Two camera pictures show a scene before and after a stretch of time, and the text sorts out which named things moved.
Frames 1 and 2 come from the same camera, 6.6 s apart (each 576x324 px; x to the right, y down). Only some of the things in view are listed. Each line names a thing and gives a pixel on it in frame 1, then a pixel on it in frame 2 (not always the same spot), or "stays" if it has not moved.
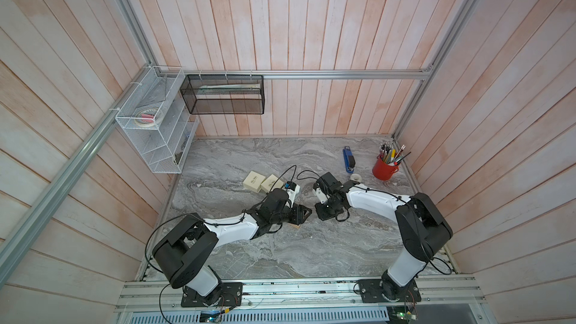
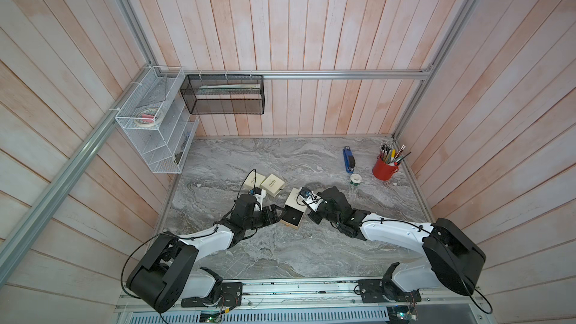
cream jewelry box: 267,185 stays
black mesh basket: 224,94 stays
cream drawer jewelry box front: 253,181 stays
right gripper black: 321,214 -> 313,216
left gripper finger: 299,214 -> 274,217
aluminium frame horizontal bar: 297,73 stays
